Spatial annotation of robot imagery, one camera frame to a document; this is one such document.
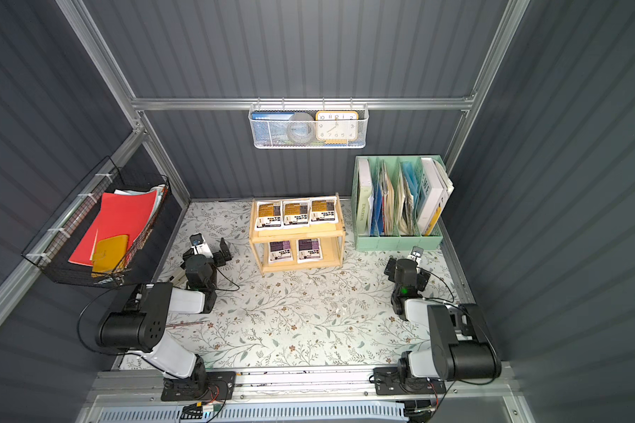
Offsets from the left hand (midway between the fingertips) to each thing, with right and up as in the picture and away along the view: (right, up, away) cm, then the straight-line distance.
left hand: (206, 242), depth 90 cm
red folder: (-17, +9, -17) cm, 25 cm away
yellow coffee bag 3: (+41, +11, -4) cm, 42 cm away
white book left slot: (+55, +17, -1) cm, 58 cm away
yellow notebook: (-15, -1, -23) cm, 27 cm away
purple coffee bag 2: (+24, -4, +9) cm, 26 cm away
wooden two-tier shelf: (+43, +3, -8) cm, 44 cm away
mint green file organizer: (+67, +14, +2) cm, 69 cm away
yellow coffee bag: (+23, +9, -5) cm, 25 cm away
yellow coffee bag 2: (+32, +10, -4) cm, 33 cm away
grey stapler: (-11, -13, +3) cm, 17 cm away
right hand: (+73, -8, +1) cm, 74 cm away
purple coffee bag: (+35, -4, +9) cm, 37 cm away
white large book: (+80, +19, -1) cm, 82 cm away
